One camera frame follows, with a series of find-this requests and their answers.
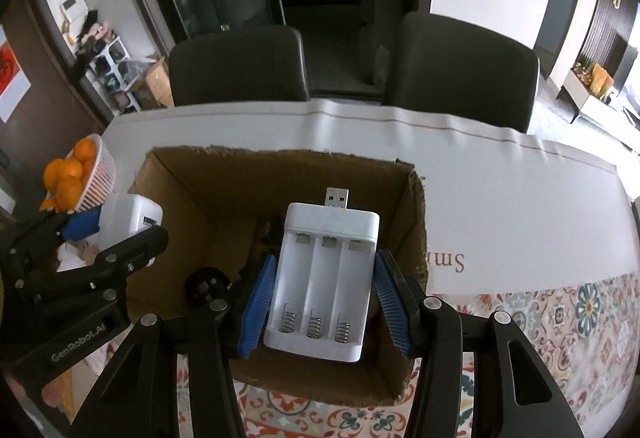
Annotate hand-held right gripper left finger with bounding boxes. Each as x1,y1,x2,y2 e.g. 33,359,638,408
67,253,279,438

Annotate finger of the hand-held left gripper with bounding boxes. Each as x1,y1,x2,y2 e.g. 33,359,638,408
10,208,104,279
47,224,170,301

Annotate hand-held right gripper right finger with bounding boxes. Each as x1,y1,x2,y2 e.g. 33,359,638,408
374,249,586,438

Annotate white cube charger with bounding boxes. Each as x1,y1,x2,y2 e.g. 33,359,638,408
100,193,165,269

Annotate black power adapter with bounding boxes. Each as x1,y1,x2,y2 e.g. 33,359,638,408
184,267,235,316

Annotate white battery charger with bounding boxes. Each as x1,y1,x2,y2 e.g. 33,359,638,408
263,187,381,365

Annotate brown cardboard box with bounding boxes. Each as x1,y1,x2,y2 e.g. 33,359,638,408
125,145,430,408

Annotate soft tissue packet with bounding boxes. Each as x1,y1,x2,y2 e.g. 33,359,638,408
55,240,101,274

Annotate white fruit basket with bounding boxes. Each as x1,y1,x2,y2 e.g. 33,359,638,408
45,134,117,214

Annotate white shoe rack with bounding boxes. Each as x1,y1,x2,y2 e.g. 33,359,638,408
85,37,143,116

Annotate cardboard box on floor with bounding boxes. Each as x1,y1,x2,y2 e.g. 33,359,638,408
135,57,176,110

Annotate red and white door poster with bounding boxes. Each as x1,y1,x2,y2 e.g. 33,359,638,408
0,25,31,121

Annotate pile of shoes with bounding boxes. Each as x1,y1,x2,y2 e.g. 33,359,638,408
67,10,118,56

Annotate dark dining chair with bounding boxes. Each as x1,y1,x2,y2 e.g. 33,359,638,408
168,25,311,108
387,12,541,135

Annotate white media cabinet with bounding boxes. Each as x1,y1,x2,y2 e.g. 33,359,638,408
557,68,640,139

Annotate yellow paper bags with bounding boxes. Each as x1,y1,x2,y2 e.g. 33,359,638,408
590,63,613,94

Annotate dark slatted wall panel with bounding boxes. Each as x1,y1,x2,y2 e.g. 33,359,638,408
575,0,640,69

